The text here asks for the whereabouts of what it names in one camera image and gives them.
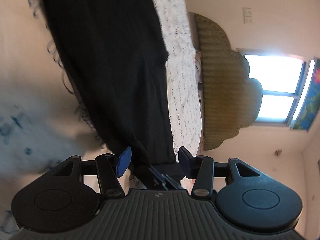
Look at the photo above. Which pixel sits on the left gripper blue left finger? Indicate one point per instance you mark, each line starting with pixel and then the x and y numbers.
pixel 110 167

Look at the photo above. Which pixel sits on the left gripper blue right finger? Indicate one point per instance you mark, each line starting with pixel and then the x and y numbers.
pixel 199 168

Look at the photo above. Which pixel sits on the black pants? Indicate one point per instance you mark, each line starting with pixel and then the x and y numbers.
pixel 114 54

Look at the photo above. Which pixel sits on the olive padded headboard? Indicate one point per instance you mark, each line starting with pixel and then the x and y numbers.
pixel 231 99

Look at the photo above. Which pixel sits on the white script-print bedspread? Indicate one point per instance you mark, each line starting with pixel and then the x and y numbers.
pixel 43 119

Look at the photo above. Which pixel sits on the small black device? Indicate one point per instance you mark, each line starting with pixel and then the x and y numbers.
pixel 200 86

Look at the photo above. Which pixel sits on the patterned pillow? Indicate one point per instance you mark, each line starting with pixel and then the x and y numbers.
pixel 198 65

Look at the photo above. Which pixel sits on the blue floral curtain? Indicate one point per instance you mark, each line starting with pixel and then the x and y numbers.
pixel 308 105

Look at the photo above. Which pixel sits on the window with grey frame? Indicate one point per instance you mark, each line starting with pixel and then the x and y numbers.
pixel 285 79

